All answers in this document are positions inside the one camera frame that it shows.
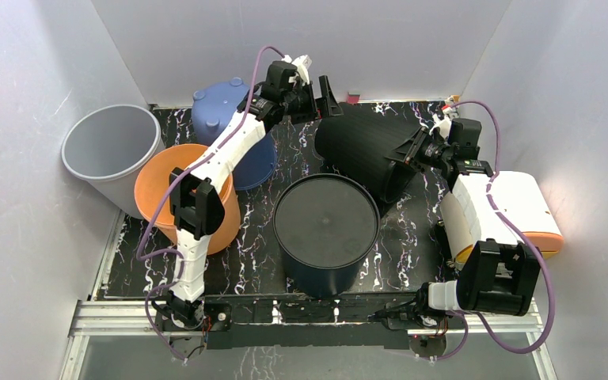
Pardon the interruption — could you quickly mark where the grey plastic bucket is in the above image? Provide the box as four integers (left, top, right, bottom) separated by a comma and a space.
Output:
61, 104, 165, 219

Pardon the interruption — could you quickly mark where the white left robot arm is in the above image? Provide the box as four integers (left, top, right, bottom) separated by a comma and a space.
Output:
155, 75, 343, 329

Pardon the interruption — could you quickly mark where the light blue plastic bucket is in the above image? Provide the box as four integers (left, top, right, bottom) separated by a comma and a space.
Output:
190, 77, 279, 191

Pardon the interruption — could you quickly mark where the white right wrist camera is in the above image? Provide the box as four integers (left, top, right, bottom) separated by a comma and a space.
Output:
428, 104, 456, 139

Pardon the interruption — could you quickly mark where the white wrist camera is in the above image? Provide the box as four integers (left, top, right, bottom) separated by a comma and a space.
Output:
281, 55, 312, 85
428, 104, 456, 139

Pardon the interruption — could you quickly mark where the white orange lidded bin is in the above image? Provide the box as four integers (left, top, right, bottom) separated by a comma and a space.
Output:
440, 171, 564, 267

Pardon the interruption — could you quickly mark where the black front mounting rail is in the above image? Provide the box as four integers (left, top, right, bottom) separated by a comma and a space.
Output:
67, 291, 546, 363

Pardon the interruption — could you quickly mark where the black ribbed plastic bucket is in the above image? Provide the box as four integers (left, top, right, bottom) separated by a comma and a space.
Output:
314, 103, 420, 203

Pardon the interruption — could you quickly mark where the orange plastic bucket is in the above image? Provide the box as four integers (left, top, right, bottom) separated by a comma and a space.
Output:
134, 143, 242, 256

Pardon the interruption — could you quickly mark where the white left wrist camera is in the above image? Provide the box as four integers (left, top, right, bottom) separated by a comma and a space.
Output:
281, 55, 312, 85

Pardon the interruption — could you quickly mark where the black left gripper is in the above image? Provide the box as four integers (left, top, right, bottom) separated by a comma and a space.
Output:
281, 78, 342, 125

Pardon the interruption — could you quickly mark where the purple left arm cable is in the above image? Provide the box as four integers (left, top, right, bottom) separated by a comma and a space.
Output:
135, 44, 287, 363

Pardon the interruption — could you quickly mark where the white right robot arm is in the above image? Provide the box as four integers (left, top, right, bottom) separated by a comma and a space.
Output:
389, 120, 543, 328

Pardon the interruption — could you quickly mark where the dark navy plastic bucket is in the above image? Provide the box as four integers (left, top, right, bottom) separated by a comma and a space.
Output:
272, 173, 381, 299

